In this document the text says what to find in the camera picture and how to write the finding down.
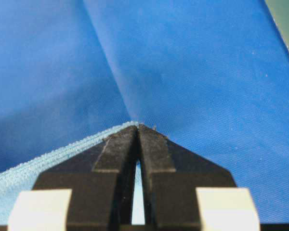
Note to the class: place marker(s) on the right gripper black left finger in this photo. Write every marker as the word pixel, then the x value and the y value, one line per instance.
pixel 83 193

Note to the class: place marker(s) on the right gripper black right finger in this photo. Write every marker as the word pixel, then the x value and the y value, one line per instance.
pixel 186 192

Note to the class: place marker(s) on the light blue towel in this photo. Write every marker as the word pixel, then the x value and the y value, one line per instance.
pixel 22 177

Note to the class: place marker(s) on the blue table cloth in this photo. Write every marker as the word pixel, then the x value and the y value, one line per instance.
pixel 211 75

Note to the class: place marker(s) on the green backdrop sheet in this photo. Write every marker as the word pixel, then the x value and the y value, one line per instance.
pixel 279 10

